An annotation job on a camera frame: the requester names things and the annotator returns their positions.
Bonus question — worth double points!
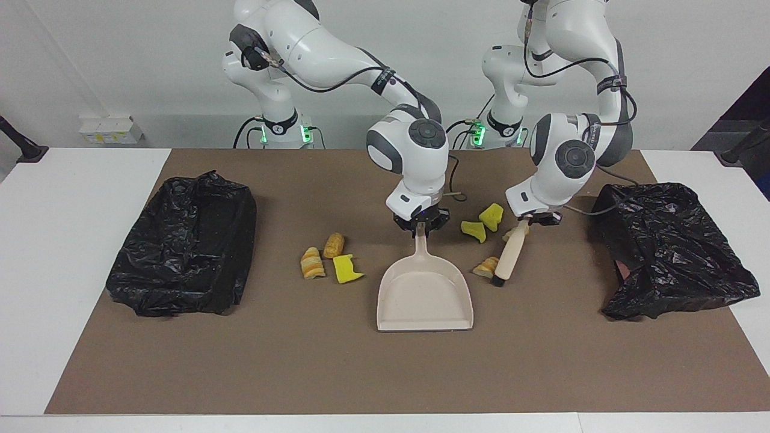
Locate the beige hand brush black bristles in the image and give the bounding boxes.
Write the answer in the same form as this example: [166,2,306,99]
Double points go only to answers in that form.
[492,218,531,287]

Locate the large yellow sponge piece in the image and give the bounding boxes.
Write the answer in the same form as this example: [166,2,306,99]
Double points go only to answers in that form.
[479,203,505,233]

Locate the beige plastic dustpan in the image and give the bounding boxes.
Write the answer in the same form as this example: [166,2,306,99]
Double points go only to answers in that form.
[377,224,475,332]

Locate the orange striped croissant piece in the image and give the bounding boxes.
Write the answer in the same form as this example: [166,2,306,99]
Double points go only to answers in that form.
[472,256,501,279]

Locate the notched yellow sponge piece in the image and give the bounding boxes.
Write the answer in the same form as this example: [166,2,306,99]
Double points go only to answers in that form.
[333,254,365,284]

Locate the striped bread roll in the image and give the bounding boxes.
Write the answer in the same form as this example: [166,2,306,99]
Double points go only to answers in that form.
[300,247,326,280]

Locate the black bag bin showing pink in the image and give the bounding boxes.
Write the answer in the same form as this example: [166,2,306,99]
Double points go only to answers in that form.
[590,182,761,321]

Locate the black bag lined bin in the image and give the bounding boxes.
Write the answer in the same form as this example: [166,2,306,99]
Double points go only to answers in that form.
[106,170,258,318]

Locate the brown table mat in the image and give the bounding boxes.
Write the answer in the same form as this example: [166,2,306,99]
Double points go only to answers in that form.
[45,149,770,416]

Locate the dark background panel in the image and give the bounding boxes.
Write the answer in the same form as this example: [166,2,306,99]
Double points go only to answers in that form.
[691,65,770,202]

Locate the white box yellow labels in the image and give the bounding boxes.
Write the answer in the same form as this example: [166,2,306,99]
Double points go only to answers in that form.
[78,115,145,145]

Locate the black camera stand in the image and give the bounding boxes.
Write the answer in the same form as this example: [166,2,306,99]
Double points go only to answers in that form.
[0,114,50,164]
[715,117,770,167]

